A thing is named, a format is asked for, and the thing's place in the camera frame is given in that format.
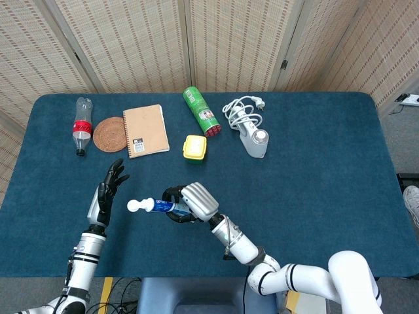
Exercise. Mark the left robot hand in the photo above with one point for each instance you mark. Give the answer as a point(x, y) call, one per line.
point(103, 199)

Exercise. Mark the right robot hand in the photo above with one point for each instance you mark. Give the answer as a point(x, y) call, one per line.
point(199, 201)

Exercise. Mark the blue white tube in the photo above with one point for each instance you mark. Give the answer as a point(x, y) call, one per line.
point(160, 205)

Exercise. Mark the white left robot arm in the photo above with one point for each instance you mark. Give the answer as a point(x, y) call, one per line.
point(85, 258)

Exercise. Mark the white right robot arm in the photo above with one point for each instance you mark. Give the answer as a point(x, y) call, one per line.
point(294, 278)

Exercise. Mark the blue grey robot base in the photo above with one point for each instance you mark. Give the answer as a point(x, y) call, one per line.
point(196, 294)

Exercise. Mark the yellow small box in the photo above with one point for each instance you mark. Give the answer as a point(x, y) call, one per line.
point(194, 147)

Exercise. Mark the round woven rattan coaster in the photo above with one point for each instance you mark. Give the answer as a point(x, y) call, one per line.
point(109, 135)

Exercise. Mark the clear bottle with red label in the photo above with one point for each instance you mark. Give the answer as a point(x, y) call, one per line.
point(82, 127)

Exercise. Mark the white handheld garment steamer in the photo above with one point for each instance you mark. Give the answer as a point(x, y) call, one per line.
point(255, 147)

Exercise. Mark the tan spiral notebook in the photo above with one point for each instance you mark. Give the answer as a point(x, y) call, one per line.
point(145, 131)

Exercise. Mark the green cylindrical chips can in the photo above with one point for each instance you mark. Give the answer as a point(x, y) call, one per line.
point(199, 108)

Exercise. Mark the blue table cloth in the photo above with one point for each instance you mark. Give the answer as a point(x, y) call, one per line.
point(294, 196)

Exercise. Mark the metal screen hinge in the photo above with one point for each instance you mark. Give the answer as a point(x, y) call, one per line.
point(284, 64)

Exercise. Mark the woven bamboo folding screen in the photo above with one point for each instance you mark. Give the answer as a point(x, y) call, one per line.
point(131, 39)

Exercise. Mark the black stand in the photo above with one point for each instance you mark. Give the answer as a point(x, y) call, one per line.
point(407, 178)

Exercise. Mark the white sneaker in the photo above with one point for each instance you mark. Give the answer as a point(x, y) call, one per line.
point(412, 204)

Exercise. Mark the white power strip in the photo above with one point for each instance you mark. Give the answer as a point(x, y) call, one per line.
point(409, 99)

